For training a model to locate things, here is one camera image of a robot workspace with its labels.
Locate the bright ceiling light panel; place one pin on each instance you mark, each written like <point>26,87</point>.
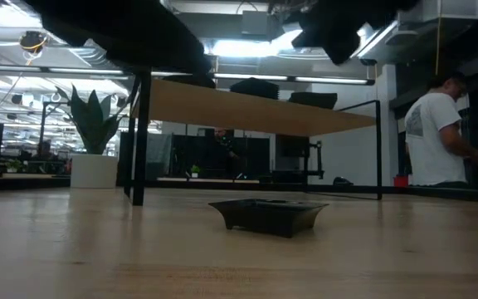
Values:
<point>243,47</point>
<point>372,37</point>

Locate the long ceiling light bar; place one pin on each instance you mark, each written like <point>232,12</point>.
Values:
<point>247,76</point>

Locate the black standing desk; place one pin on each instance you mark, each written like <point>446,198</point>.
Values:
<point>315,166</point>

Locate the black yellow ceiling reel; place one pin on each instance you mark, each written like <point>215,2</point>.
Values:
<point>32,41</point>

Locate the red box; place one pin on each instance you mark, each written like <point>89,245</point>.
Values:
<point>401,181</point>

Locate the black wavy square mini plate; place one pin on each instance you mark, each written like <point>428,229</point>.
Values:
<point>313,95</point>
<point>313,104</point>

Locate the person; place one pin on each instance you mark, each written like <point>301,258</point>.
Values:
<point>434,137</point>
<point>221,135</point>
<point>45,147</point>

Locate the wooden shelf riser black frame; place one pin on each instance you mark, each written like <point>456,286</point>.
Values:
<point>243,112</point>

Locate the grey fabric chair back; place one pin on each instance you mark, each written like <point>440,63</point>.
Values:
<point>158,151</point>

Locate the dark round bowl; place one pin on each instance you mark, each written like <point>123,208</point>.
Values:
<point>189,84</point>

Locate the green plant in white pot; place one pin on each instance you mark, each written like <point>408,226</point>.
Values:
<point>94,124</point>

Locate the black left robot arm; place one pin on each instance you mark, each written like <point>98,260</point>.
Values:
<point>77,16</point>

